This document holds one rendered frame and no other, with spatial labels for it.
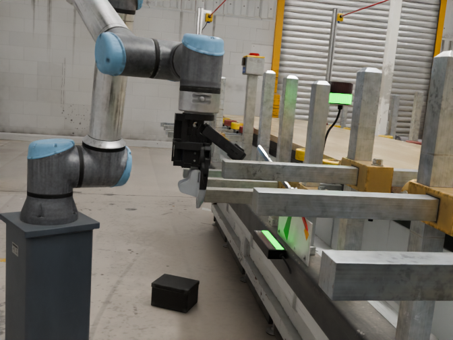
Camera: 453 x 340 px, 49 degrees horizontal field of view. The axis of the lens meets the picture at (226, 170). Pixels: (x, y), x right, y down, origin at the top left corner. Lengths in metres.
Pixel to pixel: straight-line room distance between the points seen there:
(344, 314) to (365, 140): 0.32
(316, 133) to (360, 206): 0.56
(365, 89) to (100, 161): 1.06
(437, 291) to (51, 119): 8.81
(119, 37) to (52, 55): 7.96
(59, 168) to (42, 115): 7.39
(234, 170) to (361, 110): 0.27
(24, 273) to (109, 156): 0.47
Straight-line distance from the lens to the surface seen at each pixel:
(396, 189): 1.24
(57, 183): 1.74
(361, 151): 0.96
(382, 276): 0.40
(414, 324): 0.80
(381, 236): 1.33
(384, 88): 3.02
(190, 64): 1.07
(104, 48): 1.13
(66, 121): 9.07
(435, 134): 0.74
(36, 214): 1.76
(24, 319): 1.83
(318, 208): 0.64
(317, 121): 1.19
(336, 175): 0.91
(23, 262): 1.76
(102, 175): 1.77
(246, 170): 0.86
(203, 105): 1.06
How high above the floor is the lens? 1.08
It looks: 9 degrees down
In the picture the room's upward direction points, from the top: 4 degrees clockwise
